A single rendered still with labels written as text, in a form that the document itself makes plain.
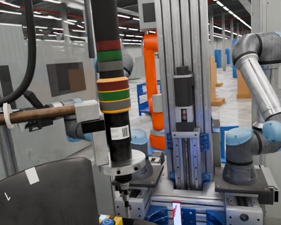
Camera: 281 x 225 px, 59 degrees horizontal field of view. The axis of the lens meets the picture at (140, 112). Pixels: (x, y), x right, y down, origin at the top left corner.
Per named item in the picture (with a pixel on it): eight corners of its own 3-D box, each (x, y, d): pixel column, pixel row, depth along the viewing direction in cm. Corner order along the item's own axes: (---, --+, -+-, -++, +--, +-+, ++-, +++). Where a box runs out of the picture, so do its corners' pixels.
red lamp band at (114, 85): (99, 92, 31) (98, 82, 31) (96, 89, 35) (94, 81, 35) (132, 88, 32) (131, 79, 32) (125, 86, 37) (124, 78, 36)
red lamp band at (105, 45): (98, 51, 31) (97, 40, 31) (95, 52, 34) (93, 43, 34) (124, 48, 32) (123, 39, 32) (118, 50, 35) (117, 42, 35)
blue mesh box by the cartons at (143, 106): (138, 115, 762) (135, 84, 743) (155, 107, 871) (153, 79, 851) (164, 116, 719) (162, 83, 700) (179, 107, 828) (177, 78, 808)
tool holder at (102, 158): (86, 184, 31) (75, 108, 29) (82, 164, 38) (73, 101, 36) (152, 169, 34) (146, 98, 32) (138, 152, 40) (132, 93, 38)
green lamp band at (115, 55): (99, 61, 31) (98, 51, 31) (96, 62, 34) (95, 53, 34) (125, 59, 32) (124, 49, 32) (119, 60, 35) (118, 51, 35)
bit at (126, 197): (125, 219, 37) (121, 188, 36) (124, 215, 38) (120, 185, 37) (132, 218, 37) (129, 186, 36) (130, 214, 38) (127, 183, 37)
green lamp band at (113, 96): (101, 102, 32) (99, 93, 31) (97, 98, 36) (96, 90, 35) (133, 98, 33) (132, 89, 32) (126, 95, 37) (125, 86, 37)
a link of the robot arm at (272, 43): (243, 151, 120) (242, 35, 109) (271, 146, 122) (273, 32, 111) (259, 160, 108) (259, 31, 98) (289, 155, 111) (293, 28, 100)
